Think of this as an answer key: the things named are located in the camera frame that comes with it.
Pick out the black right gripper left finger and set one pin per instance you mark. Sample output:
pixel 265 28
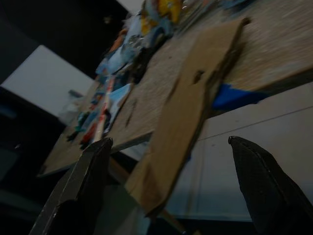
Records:
pixel 83 176

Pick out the red white blue packaging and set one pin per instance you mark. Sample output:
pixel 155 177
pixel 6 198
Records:
pixel 102 115

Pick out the yellow and blue wrapper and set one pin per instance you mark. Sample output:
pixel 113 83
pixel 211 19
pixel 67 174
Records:
pixel 157 17

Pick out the large cardboard rubbish box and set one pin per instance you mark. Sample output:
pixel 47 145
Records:
pixel 185 102

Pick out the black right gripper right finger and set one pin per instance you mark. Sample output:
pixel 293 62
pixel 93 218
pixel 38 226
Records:
pixel 269 186

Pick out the blue tape strip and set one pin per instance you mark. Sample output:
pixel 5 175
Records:
pixel 234 98

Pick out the white table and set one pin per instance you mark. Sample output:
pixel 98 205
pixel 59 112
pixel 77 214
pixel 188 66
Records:
pixel 44 83

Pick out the light blue packet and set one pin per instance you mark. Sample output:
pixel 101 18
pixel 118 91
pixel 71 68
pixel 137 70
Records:
pixel 117 58

